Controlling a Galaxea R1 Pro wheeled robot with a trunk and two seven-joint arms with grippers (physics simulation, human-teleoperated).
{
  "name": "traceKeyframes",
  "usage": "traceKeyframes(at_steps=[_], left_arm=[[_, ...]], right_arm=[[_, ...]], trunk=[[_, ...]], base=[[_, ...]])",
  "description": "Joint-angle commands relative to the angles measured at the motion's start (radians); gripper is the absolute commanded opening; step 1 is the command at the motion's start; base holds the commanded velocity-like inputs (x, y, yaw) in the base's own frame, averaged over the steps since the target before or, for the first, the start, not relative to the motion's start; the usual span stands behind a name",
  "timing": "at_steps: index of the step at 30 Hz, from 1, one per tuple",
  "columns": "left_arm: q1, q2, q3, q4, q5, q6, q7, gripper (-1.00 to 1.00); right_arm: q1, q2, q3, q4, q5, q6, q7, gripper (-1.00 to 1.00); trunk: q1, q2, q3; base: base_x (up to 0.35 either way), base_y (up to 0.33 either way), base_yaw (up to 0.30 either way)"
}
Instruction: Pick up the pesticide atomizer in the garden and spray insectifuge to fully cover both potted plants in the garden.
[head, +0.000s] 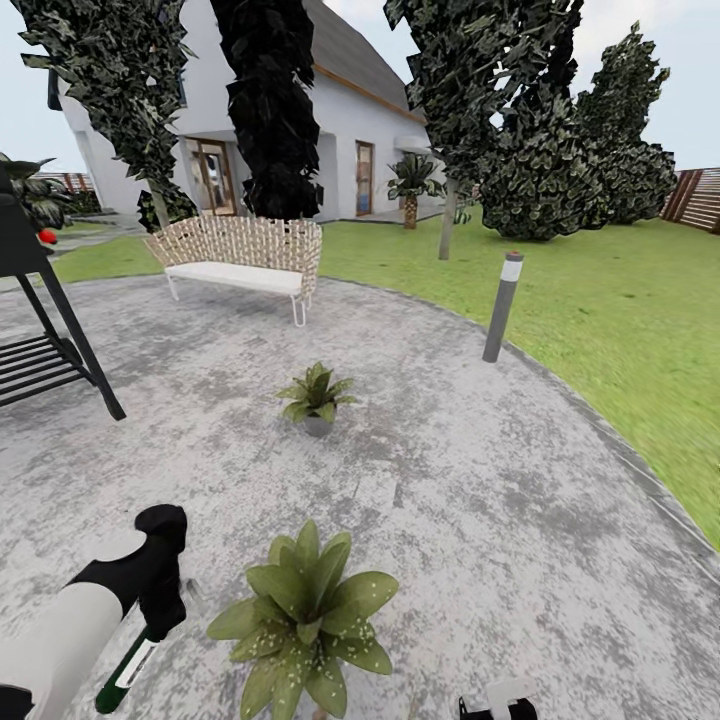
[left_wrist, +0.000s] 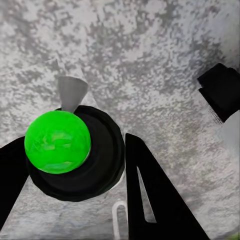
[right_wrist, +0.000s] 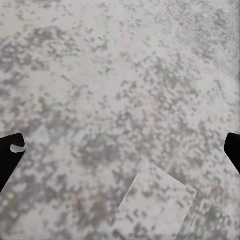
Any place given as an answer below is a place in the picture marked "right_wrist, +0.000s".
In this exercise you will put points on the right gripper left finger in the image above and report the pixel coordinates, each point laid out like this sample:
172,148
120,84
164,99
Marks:
12,149

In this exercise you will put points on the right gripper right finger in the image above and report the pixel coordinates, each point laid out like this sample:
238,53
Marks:
232,149

